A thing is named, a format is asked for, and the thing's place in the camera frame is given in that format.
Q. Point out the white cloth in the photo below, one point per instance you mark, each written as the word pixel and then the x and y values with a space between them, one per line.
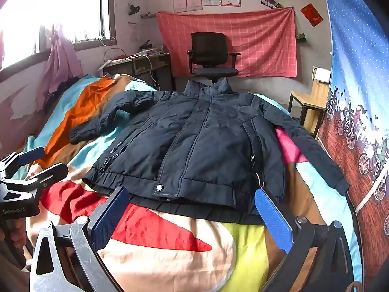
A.
pixel 322 74

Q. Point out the pink curtain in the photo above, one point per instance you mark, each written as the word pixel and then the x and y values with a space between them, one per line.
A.
pixel 62 64

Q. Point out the black office chair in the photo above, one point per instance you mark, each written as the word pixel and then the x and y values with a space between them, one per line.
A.
pixel 209 48

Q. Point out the green box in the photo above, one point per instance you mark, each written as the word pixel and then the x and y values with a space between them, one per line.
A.
pixel 301 38

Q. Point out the stack of books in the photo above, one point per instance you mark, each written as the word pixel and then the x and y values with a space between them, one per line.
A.
pixel 150 48

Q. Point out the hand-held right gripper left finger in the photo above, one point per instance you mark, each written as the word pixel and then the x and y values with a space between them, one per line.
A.
pixel 109 217

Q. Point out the person's left hand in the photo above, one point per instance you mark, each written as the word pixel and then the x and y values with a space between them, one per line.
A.
pixel 18 234

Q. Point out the black pleated cloth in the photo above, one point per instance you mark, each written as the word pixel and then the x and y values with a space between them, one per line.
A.
pixel 194 211

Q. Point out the dark navy padded jacket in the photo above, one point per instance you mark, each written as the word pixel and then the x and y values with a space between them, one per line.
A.
pixel 197 143

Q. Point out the black wall ornament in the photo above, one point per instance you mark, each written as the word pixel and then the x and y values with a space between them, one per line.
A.
pixel 133 9

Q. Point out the wall hook rack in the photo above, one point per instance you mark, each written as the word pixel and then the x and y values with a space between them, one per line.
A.
pixel 148 15

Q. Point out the red checked wall cloth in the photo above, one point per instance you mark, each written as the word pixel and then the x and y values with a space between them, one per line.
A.
pixel 261 42

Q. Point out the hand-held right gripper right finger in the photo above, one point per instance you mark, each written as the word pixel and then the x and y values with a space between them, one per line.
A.
pixel 273 219

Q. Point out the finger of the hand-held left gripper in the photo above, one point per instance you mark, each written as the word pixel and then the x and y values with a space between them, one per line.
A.
pixel 30 155
pixel 51 173

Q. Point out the colourful patchwork blanket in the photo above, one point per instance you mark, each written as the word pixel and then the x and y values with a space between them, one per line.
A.
pixel 158 234

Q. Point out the wall photos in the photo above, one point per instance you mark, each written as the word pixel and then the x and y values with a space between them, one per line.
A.
pixel 271 3

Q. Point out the wooden desk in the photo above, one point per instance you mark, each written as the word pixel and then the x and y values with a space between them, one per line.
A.
pixel 139 65

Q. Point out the window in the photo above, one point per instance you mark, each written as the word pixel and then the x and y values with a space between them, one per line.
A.
pixel 45 12

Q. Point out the red paper envelope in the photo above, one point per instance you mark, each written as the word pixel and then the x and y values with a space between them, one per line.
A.
pixel 312 14

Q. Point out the wooden chair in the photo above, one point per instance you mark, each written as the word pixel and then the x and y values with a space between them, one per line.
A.
pixel 319 95

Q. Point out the blue printed curtain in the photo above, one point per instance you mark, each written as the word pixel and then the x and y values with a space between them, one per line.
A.
pixel 352 67

